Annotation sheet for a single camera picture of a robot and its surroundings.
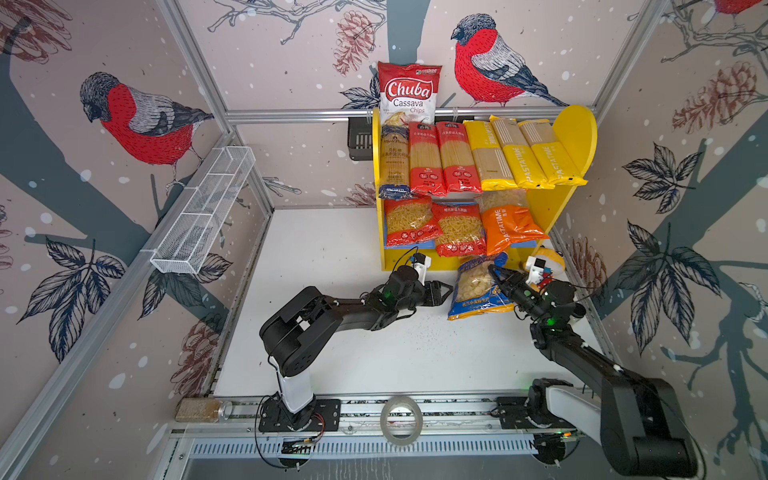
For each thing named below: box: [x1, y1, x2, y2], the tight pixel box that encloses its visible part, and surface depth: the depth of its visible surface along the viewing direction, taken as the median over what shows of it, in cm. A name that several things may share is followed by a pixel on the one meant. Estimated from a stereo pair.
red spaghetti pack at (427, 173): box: [409, 122, 447, 197], surface depth 73 cm
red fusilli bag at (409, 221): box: [385, 197, 441, 247], surface depth 94 cm
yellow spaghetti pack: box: [463, 120, 518, 191], surface depth 74 cm
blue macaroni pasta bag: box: [447, 252, 515, 321], surface depth 81 cm
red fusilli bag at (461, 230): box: [432, 202, 487, 258], surface depth 92 cm
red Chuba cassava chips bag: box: [377, 61, 442, 123], surface depth 85 cm
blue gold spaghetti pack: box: [379, 112, 412, 200], surface depth 74 cm
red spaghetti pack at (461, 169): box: [436, 121, 483, 194], surface depth 72 cm
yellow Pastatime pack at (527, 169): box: [490, 115, 555, 189], surface depth 74 cm
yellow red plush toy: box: [532, 247, 566, 276], surface depth 97 cm
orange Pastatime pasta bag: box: [482, 204, 550, 257], surface depth 89 cm
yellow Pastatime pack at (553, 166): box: [518, 119, 588, 188], surface depth 75 cm
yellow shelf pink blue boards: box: [373, 105, 598, 271], surface depth 81 cm
